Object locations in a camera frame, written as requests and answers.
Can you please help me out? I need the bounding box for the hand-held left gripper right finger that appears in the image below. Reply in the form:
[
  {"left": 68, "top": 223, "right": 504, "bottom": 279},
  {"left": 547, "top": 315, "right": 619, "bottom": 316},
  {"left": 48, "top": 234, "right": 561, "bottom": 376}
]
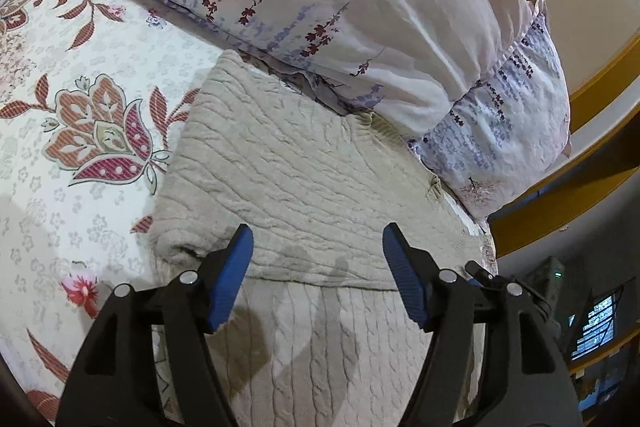
[{"left": 381, "top": 222, "right": 584, "bottom": 427}]

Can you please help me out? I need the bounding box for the yellow wooden bed frame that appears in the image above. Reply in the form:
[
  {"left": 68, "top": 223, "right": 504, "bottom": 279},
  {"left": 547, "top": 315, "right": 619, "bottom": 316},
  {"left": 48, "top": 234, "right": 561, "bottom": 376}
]
[{"left": 487, "top": 27, "right": 640, "bottom": 258}]

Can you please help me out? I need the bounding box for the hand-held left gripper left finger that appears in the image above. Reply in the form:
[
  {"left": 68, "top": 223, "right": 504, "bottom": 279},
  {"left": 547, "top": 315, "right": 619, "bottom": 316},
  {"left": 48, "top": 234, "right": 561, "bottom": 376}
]
[{"left": 55, "top": 223, "right": 256, "bottom": 427}]

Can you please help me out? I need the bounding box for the barred window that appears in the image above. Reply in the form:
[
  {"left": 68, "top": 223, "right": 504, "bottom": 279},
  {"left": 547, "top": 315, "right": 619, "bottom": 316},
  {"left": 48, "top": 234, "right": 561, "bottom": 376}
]
[{"left": 565, "top": 277, "right": 636, "bottom": 363}]

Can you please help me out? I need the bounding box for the floral bed sheet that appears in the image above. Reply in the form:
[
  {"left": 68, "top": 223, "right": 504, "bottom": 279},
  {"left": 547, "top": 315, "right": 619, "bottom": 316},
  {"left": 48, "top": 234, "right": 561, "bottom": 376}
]
[{"left": 0, "top": 0, "right": 501, "bottom": 427}]

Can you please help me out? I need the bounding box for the lilac tree-print pillow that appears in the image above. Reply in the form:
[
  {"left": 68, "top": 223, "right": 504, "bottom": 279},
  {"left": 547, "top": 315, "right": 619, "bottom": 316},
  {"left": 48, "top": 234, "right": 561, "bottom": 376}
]
[{"left": 407, "top": 14, "right": 573, "bottom": 222}]

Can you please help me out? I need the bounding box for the beige cable-knit sweater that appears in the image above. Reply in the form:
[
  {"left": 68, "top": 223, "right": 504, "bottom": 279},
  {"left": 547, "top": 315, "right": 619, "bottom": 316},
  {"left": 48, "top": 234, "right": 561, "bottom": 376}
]
[{"left": 150, "top": 49, "right": 494, "bottom": 427}]

